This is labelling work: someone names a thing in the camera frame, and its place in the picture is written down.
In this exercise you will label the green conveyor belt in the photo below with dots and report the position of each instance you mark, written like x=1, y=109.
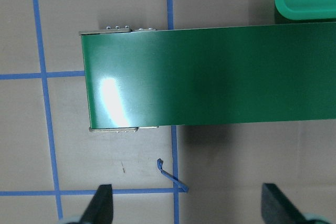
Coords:
x=140, y=79

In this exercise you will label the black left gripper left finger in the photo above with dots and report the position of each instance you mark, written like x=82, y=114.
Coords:
x=100, y=208

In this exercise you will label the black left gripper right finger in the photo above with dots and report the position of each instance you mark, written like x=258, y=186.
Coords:
x=277, y=208

